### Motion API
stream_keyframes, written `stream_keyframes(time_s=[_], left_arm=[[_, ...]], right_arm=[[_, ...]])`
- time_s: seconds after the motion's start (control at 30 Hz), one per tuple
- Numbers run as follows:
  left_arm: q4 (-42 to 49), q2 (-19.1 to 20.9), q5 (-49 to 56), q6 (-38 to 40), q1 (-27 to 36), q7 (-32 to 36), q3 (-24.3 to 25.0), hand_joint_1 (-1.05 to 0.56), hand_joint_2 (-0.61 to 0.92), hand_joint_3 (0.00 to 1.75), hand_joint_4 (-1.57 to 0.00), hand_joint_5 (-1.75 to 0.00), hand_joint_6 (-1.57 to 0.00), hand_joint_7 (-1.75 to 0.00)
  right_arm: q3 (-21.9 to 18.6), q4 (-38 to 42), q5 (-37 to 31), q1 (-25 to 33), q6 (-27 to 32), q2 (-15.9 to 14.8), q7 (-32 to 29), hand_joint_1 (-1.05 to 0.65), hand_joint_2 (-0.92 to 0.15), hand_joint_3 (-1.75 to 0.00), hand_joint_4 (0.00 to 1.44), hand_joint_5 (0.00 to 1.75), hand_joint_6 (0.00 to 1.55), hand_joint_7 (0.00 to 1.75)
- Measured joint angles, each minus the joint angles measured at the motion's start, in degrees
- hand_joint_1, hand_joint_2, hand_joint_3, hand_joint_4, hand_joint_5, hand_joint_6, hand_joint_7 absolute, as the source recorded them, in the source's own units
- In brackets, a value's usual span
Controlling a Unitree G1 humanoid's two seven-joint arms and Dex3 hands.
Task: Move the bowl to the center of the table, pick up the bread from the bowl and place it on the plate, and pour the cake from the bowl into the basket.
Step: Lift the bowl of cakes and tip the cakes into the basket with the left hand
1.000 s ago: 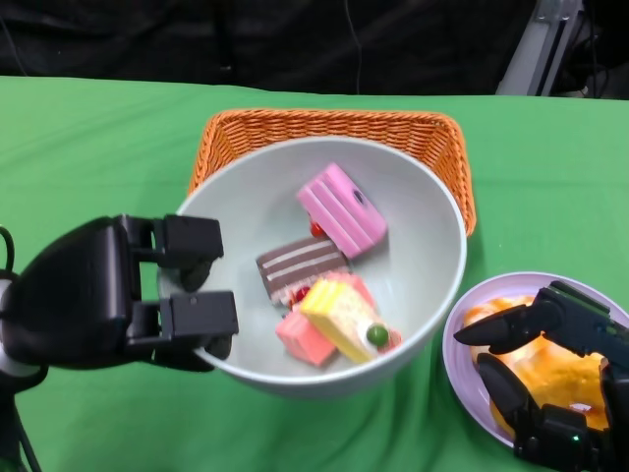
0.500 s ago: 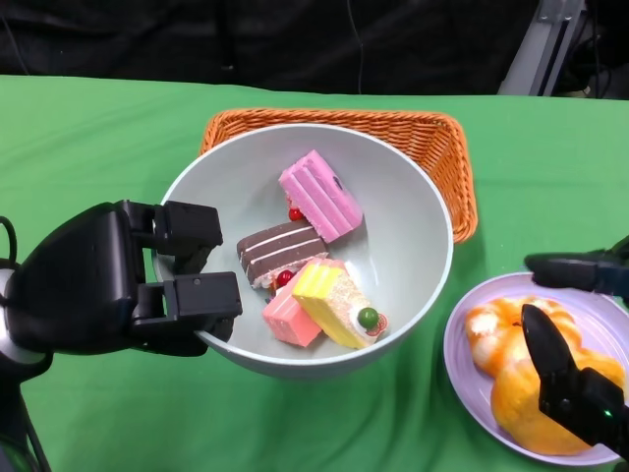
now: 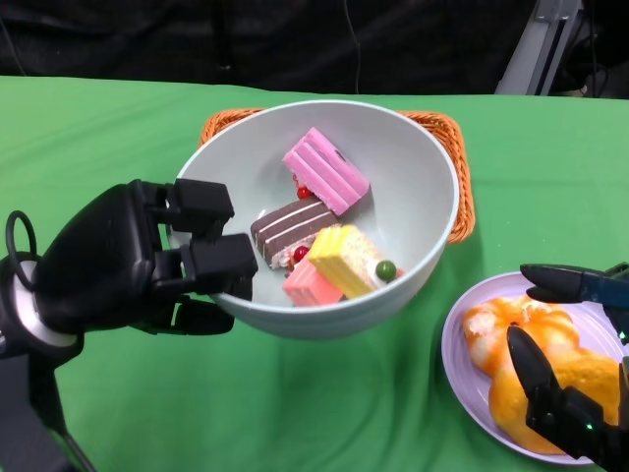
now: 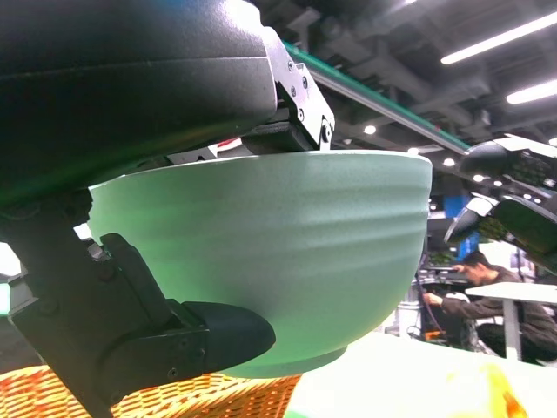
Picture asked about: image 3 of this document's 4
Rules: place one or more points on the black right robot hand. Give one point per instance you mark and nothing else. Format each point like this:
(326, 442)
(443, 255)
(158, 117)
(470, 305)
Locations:
(580, 408)

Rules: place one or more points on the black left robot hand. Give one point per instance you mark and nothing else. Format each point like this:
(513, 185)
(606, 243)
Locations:
(113, 260)

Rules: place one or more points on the grey bowl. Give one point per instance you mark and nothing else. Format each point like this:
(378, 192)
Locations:
(417, 196)

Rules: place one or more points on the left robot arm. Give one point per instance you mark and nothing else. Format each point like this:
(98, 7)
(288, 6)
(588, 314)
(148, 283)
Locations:
(24, 373)

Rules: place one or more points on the lavender plate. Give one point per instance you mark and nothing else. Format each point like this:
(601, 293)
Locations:
(462, 383)

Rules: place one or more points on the chocolate layer cake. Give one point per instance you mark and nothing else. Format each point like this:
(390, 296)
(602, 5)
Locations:
(290, 226)

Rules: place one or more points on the salmon pink layer cake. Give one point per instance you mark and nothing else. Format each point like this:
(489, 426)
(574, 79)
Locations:
(309, 287)

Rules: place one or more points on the yellow cake with green ball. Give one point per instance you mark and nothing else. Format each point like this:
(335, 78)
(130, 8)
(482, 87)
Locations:
(344, 260)

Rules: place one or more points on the magenta cake with blueberry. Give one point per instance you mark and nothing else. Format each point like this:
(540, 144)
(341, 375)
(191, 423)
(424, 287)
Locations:
(326, 172)

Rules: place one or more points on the orange wicker basket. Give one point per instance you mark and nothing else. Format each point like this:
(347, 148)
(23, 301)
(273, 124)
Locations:
(459, 182)

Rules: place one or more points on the green tablecloth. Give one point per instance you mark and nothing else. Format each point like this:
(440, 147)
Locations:
(98, 147)

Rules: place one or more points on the black backdrop cloth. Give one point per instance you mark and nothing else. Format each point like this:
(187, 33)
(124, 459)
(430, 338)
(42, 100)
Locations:
(196, 39)

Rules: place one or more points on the aluminium profile frame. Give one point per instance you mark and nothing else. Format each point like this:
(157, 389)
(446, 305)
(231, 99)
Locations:
(533, 54)

